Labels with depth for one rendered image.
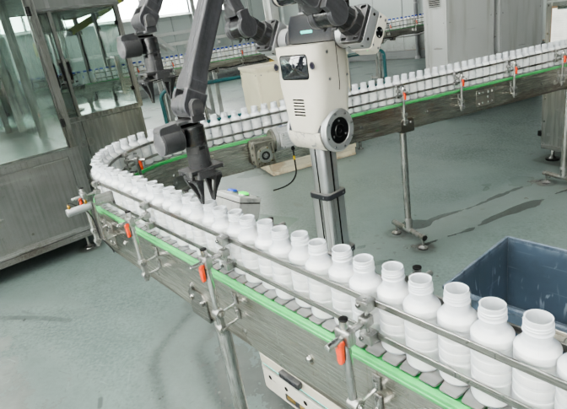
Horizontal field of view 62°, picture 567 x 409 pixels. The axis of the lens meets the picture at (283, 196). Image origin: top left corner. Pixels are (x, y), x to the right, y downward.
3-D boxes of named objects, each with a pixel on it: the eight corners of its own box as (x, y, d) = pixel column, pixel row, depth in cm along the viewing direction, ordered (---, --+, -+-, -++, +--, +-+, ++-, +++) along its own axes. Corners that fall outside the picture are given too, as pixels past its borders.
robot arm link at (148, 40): (159, 32, 151) (151, 34, 155) (139, 35, 147) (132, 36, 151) (164, 55, 153) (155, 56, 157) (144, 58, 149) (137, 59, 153)
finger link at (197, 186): (225, 200, 123) (218, 165, 120) (202, 209, 119) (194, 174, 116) (212, 196, 128) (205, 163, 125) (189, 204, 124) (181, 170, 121)
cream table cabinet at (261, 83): (333, 145, 616) (322, 51, 575) (358, 153, 560) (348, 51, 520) (254, 165, 581) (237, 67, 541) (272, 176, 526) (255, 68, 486)
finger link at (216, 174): (228, 199, 124) (221, 164, 121) (204, 208, 120) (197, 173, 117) (213, 195, 129) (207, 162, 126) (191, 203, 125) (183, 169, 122)
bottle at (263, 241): (292, 280, 113) (282, 217, 108) (279, 293, 109) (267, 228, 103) (272, 276, 116) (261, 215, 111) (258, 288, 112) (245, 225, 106)
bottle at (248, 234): (261, 269, 120) (251, 210, 115) (274, 277, 116) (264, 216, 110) (241, 278, 117) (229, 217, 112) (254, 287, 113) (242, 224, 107)
